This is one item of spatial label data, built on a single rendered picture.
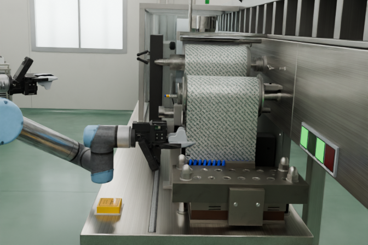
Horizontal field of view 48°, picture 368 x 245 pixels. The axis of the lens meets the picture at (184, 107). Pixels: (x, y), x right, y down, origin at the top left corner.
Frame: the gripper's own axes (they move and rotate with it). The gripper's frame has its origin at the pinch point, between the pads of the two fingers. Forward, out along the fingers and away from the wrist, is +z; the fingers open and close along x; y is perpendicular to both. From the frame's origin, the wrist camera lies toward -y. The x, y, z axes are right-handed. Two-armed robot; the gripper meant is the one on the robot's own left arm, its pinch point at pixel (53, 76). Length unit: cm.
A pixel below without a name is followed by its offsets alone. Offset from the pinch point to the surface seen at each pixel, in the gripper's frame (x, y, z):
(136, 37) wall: -403, 49, 291
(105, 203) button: 78, 21, -12
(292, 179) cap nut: 115, 4, 29
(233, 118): 90, -7, 27
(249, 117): 93, -8, 31
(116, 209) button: 82, 21, -10
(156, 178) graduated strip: 65, 25, 17
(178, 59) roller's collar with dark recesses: 54, -19, 29
